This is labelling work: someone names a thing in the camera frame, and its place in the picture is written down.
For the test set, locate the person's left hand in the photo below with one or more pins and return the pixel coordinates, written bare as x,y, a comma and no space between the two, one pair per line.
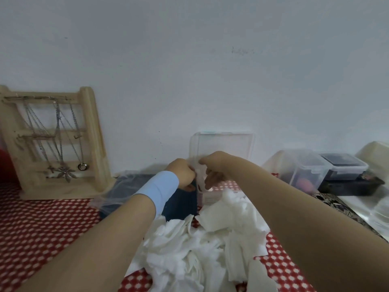
182,174

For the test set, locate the person's right hand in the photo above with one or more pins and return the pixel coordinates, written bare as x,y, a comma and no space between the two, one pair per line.
220,165

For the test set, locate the clear cotton pad box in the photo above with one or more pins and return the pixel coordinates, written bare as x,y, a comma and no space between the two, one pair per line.
222,145

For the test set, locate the clear plastic bag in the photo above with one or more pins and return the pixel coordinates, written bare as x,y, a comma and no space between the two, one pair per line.
121,185

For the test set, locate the pile of white cotton pads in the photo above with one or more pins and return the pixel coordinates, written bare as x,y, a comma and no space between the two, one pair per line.
197,249

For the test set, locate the person's left forearm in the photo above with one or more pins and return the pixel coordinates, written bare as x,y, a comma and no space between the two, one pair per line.
97,246

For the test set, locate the person's right forearm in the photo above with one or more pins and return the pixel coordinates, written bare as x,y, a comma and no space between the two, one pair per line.
304,228

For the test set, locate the black tray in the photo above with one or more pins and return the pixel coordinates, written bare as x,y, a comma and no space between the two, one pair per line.
349,188

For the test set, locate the light blue wristband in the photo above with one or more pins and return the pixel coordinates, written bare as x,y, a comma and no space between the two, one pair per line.
158,190

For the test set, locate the dark blue pouch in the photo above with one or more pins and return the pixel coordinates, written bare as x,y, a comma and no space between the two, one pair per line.
182,203

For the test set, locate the clear lidded plastic container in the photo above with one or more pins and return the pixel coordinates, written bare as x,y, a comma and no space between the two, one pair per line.
297,167

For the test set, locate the pink makeup sponge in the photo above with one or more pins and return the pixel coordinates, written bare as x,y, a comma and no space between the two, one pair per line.
305,185

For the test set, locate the wooden jewelry stand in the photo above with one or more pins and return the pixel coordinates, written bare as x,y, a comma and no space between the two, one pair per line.
94,133

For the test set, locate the clear container with black contents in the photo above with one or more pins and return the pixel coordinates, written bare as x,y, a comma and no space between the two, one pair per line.
345,167

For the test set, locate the phone with patterned case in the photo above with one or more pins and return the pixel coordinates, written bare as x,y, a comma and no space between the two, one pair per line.
340,206

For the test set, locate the beige plastic tub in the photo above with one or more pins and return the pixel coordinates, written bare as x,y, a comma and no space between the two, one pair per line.
375,155

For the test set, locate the clear plastic water bottle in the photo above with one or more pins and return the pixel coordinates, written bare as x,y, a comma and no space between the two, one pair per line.
383,212

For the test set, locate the red framed mirror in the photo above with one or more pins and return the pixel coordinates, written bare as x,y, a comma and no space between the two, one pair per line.
6,167

